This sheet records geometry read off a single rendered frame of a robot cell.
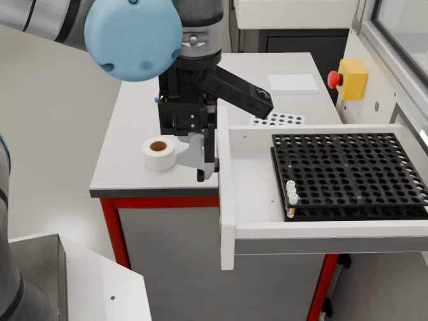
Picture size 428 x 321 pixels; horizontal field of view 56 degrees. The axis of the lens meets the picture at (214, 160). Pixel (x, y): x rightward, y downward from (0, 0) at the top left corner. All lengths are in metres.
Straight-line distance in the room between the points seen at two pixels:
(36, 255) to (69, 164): 1.50
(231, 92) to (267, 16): 0.87
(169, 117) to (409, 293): 0.55
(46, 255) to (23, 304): 0.15
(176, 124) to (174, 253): 0.51
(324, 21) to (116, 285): 1.07
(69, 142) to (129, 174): 1.46
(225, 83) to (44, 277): 0.39
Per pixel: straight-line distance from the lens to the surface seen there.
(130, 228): 0.96
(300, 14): 1.41
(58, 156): 2.24
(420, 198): 0.68
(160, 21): 0.32
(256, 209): 0.68
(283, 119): 0.96
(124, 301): 0.68
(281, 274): 1.11
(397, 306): 0.92
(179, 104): 0.54
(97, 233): 1.80
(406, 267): 0.86
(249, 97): 0.55
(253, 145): 0.78
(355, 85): 0.97
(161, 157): 0.85
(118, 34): 0.31
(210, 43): 0.51
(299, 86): 1.14
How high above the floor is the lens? 1.33
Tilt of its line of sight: 40 degrees down
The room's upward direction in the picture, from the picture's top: straight up
